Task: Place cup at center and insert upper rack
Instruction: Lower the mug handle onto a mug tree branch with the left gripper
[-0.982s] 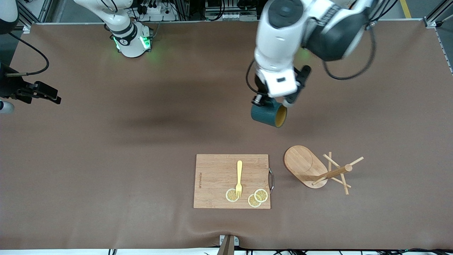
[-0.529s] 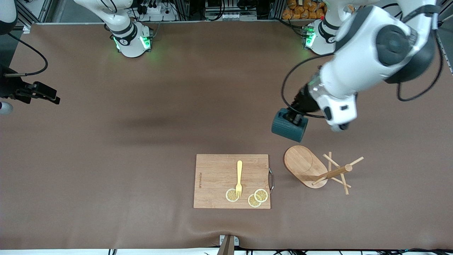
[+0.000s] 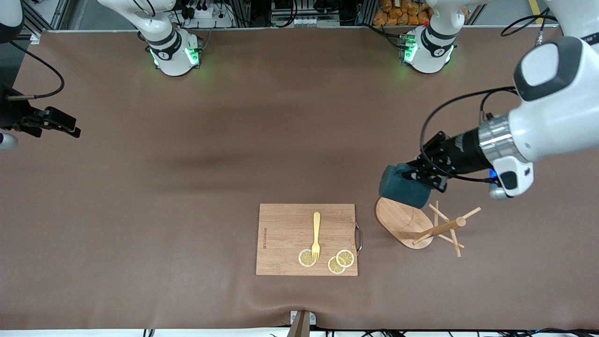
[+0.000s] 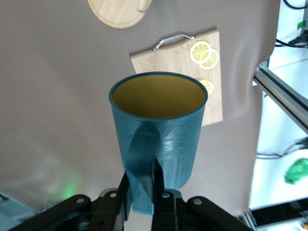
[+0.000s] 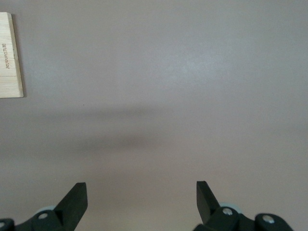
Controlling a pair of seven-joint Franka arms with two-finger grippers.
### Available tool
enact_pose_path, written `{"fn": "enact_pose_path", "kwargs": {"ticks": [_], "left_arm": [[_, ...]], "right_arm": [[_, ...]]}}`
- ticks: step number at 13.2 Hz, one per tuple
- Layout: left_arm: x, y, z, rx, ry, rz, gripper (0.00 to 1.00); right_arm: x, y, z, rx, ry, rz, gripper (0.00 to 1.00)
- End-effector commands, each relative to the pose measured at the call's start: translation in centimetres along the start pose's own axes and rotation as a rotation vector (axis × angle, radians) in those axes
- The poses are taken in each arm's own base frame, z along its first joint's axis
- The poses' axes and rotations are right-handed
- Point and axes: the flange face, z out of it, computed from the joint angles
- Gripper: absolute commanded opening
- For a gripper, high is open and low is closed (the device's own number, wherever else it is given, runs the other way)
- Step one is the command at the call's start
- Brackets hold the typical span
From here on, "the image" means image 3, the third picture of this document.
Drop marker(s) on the lemon slice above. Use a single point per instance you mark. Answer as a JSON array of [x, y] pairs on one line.
[[304, 258], [345, 258], [333, 267]]

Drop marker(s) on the orange packaged goods pile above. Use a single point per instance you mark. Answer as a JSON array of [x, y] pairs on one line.
[[398, 14]]

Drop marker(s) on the wooden mug tree rack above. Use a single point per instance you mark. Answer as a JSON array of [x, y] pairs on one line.
[[398, 220]]

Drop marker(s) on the long white socket strip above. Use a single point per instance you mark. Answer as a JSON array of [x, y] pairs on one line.
[[304, 21]]

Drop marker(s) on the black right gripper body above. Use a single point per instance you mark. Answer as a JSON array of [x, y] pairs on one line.
[[14, 113]]

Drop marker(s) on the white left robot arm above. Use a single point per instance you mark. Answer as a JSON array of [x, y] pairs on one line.
[[552, 117]]

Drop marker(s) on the yellow plastic fork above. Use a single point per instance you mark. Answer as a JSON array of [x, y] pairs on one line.
[[317, 224]]

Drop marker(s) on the aluminium frame post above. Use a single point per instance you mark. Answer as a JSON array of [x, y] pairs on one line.
[[42, 23]]

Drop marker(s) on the brown table mat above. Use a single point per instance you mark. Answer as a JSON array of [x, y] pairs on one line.
[[234, 140]]

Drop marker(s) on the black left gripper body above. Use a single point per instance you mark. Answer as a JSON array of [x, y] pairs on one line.
[[461, 153]]

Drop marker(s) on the white power strip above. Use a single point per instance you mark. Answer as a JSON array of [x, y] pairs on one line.
[[208, 18]]

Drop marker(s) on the wooden cutting board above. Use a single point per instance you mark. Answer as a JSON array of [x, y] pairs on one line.
[[281, 234]]

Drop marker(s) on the dark green ribbed cup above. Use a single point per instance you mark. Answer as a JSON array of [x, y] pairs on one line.
[[402, 187]]

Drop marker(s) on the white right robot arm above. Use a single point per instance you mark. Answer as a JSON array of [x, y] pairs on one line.
[[173, 56]]

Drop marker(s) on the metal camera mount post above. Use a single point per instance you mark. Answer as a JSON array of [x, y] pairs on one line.
[[300, 327]]

